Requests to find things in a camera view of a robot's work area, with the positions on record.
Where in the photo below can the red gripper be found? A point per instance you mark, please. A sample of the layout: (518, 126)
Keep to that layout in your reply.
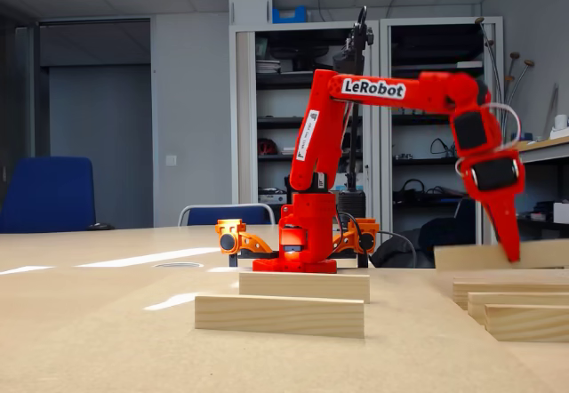
(494, 174)

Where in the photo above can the red robot arm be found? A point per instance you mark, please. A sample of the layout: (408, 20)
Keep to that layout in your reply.
(331, 117)

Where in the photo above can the dark office chair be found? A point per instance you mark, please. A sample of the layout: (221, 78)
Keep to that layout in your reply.
(466, 208)

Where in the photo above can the white small box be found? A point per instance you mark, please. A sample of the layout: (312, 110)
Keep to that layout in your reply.
(561, 213)

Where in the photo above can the black jacket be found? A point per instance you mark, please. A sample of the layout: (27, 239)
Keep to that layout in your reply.
(444, 230)

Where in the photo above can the grey side table wooden top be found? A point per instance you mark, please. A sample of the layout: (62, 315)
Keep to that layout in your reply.
(542, 152)

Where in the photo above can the blue tape roll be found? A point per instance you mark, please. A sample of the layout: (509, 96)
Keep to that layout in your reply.
(528, 137)

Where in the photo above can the white paper pile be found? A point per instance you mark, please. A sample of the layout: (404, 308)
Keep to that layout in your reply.
(561, 133)

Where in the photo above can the white cup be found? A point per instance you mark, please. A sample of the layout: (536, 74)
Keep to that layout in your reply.
(561, 122)

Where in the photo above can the orange table clamp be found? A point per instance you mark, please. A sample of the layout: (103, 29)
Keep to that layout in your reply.
(231, 226)
(369, 225)

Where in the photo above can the black gooseneck stand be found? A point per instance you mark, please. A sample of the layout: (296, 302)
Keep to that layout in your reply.
(351, 208)

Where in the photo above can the white flat box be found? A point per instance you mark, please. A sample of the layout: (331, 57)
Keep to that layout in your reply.
(470, 64)

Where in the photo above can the grey metal cabinet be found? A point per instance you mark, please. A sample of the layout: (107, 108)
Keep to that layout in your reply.
(469, 20)
(243, 122)

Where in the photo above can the grey electronic device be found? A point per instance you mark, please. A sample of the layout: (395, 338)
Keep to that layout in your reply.
(272, 198)

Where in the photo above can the red black helmet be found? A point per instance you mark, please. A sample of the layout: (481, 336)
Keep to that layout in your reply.
(266, 147)

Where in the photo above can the brown fibreboard sheet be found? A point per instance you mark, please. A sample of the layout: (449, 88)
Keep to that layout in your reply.
(266, 366)

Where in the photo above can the white paper stack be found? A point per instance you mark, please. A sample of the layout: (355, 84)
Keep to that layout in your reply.
(266, 66)

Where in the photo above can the blue plastic box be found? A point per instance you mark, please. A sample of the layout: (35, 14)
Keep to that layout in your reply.
(289, 16)

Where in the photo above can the black computer mouse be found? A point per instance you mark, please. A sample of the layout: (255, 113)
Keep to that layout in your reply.
(100, 227)

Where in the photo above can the grey door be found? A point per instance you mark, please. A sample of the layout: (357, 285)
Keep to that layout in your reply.
(100, 144)

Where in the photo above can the blue office chair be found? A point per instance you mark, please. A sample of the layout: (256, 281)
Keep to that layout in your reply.
(49, 193)

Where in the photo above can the blue chair grey frame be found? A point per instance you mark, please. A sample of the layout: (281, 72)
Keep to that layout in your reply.
(222, 216)

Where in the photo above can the white light switch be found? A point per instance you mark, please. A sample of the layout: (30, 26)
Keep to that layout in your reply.
(171, 160)

